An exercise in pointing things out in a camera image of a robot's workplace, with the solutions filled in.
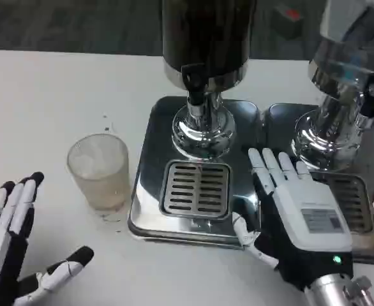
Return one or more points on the black tap of clear dispenser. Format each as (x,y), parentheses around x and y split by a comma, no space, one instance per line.
(372,102)

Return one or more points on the dark box with red label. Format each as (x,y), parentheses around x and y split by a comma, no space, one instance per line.
(287,19)

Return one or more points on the robot right arm silver forearm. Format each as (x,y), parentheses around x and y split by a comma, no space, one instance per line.
(330,291)

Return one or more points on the steel drip grid, clear dispenser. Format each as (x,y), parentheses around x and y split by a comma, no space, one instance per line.
(353,201)

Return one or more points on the steel base tray, clear dispenser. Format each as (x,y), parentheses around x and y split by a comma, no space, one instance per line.
(279,124)

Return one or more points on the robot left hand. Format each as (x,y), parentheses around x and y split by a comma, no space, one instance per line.
(2,242)

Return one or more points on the steel base tray, dark dispenser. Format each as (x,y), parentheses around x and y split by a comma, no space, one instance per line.
(148,197)

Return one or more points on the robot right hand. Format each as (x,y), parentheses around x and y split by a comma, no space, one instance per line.
(305,223)

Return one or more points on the black tap of dark dispenser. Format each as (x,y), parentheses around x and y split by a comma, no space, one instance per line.
(193,81)

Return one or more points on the clear tank drink dispenser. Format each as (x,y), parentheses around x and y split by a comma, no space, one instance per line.
(337,79)

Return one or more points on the steel drip grid, dark dispenser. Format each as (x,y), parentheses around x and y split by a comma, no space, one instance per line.
(195,191)

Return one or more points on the clear ribbed glass cup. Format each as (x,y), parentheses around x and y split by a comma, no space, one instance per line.
(99,172)

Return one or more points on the dark tank drink dispenser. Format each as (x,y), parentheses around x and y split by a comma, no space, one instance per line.
(206,38)

